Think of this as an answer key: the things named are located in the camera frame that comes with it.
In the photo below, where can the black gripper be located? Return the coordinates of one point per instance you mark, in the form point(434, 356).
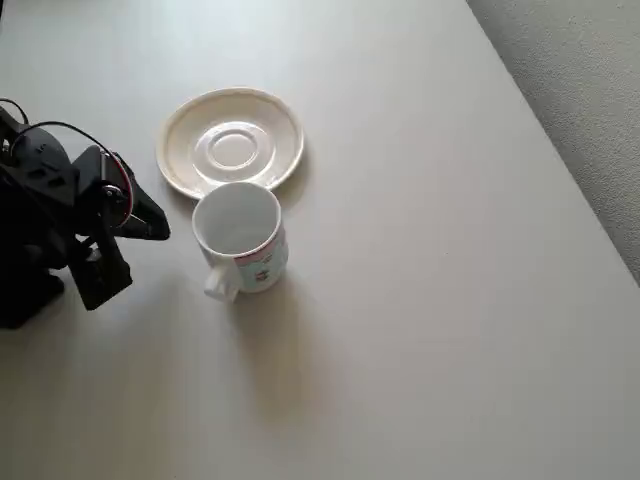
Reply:
point(106, 226)

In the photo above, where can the white ceramic mug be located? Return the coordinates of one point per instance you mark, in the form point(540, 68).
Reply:
point(235, 220)

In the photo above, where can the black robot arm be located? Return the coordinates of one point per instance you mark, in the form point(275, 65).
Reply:
point(25, 225)

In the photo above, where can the cream ceramic saucer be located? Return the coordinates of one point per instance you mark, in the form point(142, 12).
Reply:
point(235, 145)

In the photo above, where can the black gripper camera block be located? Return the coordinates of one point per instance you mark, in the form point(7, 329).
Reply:
point(102, 280)

